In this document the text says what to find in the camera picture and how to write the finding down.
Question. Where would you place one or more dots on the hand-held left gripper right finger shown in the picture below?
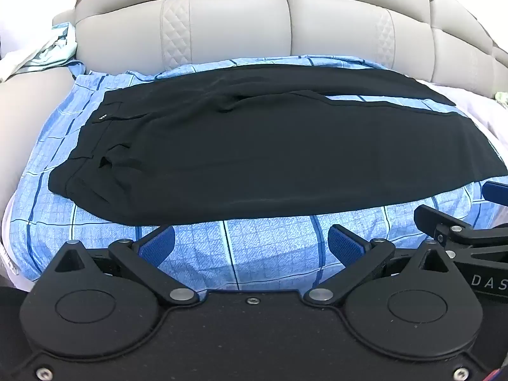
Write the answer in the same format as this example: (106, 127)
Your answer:
(346, 245)

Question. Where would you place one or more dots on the black pants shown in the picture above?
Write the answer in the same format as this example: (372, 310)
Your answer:
(258, 147)

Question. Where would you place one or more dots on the crumpled light blue cloth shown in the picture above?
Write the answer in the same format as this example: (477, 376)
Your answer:
(51, 51)

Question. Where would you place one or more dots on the grey leather sofa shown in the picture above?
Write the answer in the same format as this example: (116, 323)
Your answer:
(238, 20)

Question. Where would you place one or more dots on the small green object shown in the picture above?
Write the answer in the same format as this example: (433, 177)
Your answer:
(501, 100)

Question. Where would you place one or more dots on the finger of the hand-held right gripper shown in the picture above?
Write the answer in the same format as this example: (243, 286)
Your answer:
(438, 218)
(497, 193)

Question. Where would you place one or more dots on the blue plaid bed sheet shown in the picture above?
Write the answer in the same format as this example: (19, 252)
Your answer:
(262, 246)

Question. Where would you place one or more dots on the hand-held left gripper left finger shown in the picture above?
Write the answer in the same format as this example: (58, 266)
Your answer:
(155, 246)

